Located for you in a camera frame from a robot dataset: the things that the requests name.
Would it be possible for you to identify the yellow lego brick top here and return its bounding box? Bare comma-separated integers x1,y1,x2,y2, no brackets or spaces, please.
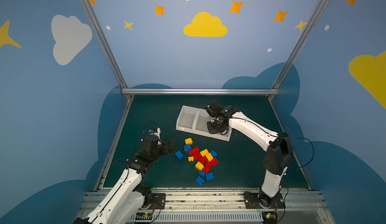
185,138,193,145

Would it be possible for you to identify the yellow lego brick studs up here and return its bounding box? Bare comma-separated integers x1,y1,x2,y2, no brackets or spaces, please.
200,149,209,157

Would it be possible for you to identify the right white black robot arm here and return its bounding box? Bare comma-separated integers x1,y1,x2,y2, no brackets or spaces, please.
205,101,294,209

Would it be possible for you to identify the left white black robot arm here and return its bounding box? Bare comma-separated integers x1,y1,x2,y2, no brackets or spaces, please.
74,133,175,224

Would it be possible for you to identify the white three-compartment bin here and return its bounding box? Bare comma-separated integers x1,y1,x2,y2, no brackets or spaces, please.
176,105,232,142

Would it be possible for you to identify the red long lego brick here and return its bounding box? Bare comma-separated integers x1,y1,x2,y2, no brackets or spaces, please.
203,162,212,174

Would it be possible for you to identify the left circuit board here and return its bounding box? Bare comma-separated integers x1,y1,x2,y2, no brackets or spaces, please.
134,212,154,223

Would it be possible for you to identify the circuit board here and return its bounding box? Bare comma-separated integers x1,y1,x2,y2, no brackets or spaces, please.
262,212,278,224
134,212,154,223

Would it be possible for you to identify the right circuit board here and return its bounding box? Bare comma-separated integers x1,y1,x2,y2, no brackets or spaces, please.
262,212,278,224

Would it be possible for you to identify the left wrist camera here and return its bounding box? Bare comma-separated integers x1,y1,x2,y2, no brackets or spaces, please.
148,127,161,139

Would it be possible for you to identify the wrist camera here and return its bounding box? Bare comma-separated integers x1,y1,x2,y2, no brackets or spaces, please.
205,101,223,119
148,127,161,139

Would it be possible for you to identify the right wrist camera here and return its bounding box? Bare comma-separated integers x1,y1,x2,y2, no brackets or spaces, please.
205,101,223,119

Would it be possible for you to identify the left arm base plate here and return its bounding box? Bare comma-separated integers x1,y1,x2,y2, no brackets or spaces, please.
141,193,166,210

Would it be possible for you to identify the aluminium frame back bar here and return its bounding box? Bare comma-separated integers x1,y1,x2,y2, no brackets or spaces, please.
121,88,279,95

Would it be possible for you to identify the aluminium front rail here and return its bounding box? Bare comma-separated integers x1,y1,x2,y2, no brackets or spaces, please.
127,188,335,224

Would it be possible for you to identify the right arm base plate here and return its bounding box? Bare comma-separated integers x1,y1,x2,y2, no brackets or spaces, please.
243,191,285,210

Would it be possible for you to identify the aluminium frame right post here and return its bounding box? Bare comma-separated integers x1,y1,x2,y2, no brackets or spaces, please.
267,0,330,102

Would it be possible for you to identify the aluminium frame post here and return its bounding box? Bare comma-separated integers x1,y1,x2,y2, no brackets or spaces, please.
79,0,128,91
267,0,330,102

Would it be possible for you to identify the aluminium frame left post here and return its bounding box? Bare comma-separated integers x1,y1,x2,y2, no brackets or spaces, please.
79,0,128,91

